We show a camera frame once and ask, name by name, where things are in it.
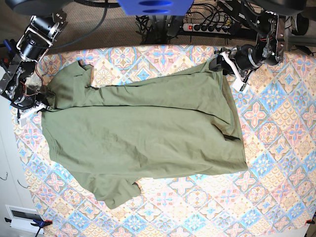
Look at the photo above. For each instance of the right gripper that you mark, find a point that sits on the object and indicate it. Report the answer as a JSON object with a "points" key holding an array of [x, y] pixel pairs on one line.
{"points": [[44, 98]]}

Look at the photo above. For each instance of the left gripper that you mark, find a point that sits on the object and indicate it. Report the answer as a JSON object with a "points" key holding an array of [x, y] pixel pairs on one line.
{"points": [[244, 57]]}

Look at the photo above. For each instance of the olive green t-shirt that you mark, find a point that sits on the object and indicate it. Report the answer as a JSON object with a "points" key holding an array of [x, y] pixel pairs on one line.
{"points": [[167, 127]]}

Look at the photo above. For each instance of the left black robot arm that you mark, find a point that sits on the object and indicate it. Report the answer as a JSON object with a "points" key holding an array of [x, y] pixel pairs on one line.
{"points": [[267, 18]]}

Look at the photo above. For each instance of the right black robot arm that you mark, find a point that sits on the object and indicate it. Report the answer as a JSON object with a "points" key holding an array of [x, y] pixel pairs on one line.
{"points": [[46, 23]]}

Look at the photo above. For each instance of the white power strip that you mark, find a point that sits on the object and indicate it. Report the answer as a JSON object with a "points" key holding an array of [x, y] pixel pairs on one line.
{"points": [[205, 28]]}

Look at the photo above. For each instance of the lower left table clamp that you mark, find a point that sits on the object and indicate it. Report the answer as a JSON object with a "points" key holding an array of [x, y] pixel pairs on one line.
{"points": [[40, 223]]}

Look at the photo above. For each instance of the patterned tile tablecloth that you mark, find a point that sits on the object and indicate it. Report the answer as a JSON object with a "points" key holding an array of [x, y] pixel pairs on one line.
{"points": [[276, 195]]}

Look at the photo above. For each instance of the lower right orange clamp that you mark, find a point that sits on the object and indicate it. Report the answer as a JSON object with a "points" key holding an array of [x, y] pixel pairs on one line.
{"points": [[311, 222]]}

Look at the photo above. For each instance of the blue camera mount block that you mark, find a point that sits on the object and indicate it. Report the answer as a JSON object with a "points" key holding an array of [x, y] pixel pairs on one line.
{"points": [[155, 7]]}

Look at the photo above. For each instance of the white wall outlet box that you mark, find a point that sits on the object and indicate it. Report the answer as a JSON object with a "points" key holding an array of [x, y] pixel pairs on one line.
{"points": [[22, 218]]}

